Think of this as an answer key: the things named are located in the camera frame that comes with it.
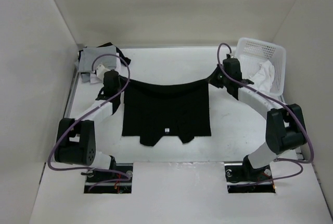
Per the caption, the folded grey tank top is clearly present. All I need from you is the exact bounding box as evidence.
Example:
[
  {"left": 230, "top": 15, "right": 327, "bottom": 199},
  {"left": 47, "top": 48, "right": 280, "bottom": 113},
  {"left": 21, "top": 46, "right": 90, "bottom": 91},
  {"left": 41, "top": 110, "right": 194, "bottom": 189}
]
[{"left": 79, "top": 46, "right": 116, "bottom": 83}]

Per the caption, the black tank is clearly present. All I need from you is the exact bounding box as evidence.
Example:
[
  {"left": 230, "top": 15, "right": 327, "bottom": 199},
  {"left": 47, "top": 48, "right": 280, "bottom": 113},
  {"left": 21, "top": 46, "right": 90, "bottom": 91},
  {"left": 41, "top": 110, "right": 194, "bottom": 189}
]
[
  {"left": 97, "top": 42, "right": 132, "bottom": 66},
  {"left": 122, "top": 68, "right": 221, "bottom": 147}
]

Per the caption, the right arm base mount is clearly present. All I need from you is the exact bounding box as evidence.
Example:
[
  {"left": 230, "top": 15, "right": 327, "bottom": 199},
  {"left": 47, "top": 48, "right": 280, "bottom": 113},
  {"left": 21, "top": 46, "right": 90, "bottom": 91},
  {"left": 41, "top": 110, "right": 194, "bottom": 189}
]
[{"left": 224, "top": 163, "right": 275, "bottom": 193}]

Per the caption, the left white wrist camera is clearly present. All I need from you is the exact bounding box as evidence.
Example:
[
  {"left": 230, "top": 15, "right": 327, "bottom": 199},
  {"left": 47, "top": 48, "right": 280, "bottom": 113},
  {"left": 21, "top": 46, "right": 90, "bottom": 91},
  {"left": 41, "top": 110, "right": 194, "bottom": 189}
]
[{"left": 95, "top": 64, "right": 109, "bottom": 80}]

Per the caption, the purple cable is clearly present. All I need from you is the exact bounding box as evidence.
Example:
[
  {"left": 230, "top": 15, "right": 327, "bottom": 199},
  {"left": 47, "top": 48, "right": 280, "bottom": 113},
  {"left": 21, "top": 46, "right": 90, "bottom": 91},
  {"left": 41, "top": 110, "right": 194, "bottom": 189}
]
[
  {"left": 217, "top": 43, "right": 315, "bottom": 183},
  {"left": 48, "top": 54, "right": 132, "bottom": 192}
]

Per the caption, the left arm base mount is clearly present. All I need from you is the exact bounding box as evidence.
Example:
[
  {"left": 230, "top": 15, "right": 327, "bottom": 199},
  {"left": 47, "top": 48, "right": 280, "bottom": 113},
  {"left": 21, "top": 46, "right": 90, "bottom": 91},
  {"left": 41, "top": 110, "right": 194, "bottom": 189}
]
[{"left": 81, "top": 164, "right": 134, "bottom": 194}]

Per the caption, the folded black tank top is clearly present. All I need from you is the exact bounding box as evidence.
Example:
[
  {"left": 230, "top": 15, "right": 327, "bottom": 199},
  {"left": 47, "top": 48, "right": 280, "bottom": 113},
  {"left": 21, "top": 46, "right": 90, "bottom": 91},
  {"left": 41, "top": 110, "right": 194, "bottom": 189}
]
[{"left": 97, "top": 42, "right": 132, "bottom": 66}]

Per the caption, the metal table edge rail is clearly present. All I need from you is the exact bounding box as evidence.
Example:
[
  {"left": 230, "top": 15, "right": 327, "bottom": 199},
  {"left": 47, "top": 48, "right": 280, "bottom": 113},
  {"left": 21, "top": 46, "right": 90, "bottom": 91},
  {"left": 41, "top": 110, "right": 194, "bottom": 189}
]
[{"left": 62, "top": 43, "right": 86, "bottom": 118}]

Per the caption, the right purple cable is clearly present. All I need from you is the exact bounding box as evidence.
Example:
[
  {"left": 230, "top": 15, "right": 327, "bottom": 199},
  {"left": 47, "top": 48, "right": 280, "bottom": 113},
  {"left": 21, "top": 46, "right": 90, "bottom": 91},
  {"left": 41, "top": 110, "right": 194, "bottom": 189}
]
[{"left": 217, "top": 43, "right": 315, "bottom": 183}]

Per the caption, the white tank top in basket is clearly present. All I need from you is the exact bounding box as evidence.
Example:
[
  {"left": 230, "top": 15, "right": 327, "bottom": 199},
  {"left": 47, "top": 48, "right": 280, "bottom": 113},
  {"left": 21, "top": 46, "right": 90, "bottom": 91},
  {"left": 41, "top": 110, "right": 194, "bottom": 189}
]
[{"left": 250, "top": 60, "right": 275, "bottom": 92}]

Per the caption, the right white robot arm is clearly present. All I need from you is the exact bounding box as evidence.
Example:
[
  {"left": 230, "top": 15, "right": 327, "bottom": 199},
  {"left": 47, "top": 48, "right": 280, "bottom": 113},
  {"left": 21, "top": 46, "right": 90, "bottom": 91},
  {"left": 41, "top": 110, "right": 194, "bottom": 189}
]
[{"left": 207, "top": 54, "right": 309, "bottom": 183}]

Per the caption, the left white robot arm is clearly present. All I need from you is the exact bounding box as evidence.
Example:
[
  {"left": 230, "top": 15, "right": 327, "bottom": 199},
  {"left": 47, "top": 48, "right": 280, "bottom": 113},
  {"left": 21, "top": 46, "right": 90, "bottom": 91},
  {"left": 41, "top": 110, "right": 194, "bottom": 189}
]
[{"left": 50, "top": 71, "right": 130, "bottom": 182}]

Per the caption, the white plastic basket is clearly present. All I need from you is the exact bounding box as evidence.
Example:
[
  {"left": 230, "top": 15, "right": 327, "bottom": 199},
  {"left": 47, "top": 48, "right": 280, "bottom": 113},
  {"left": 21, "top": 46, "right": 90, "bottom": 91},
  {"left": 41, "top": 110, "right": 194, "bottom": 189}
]
[{"left": 234, "top": 38, "right": 286, "bottom": 97}]

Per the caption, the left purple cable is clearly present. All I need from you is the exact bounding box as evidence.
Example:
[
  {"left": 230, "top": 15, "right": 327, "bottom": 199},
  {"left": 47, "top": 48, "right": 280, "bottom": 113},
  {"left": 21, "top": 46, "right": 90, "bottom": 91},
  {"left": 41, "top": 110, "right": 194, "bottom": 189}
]
[{"left": 48, "top": 54, "right": 132, "bottom": 192}]

